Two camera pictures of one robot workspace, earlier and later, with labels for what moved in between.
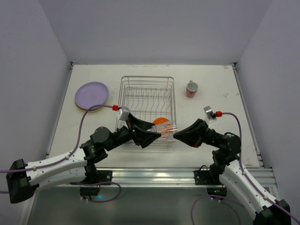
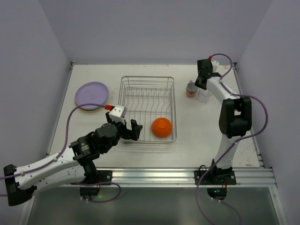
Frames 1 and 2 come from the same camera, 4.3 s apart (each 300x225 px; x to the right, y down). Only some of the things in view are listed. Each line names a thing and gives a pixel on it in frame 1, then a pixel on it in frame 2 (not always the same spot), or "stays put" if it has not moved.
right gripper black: (202, 132) -> (200, 82)
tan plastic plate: (93, 110) stays put
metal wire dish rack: (151, 99) stays put
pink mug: (191, 88) stays put
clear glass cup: (167, 129) -> (202, 95)
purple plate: (91, 93) stays put
